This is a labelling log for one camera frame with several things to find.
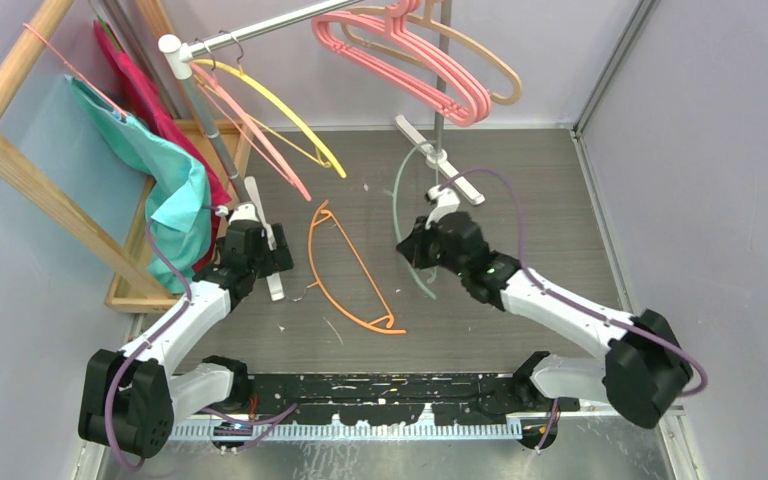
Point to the wooden drying rack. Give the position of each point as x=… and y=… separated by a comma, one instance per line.
x=132, y=289

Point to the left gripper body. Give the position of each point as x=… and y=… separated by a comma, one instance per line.
x=253, y=266

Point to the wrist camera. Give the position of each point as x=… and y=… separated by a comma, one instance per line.
x=246, y=211
x=443, y=201

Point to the teal cloth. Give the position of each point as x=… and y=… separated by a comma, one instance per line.
x=176, y=205

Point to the thin pink wire hanger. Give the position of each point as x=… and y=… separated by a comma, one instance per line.
x=208, y=82

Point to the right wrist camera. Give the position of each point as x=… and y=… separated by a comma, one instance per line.
x=443, y=201

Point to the yellow plastic hanger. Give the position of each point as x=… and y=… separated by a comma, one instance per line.
x=334, y=165

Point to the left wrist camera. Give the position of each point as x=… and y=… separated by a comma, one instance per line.
x=246, y=211

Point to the pink red cloth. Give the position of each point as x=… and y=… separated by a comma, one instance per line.
x=142, y=97

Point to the green plastic hanger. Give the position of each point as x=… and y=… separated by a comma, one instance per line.
x=422, y=284

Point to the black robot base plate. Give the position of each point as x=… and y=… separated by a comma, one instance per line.
x=383, y=407

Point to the beige plastic hanger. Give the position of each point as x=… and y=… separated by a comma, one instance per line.
x=490, y=56

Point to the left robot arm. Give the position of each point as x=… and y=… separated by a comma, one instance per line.
x=132, y=398

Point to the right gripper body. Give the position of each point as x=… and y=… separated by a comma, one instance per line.
x=454, y=264

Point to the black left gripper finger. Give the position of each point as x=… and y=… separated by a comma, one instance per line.
x=282, y=256
x=263, y=257

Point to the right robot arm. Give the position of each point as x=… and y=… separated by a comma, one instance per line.
x=635, y=362

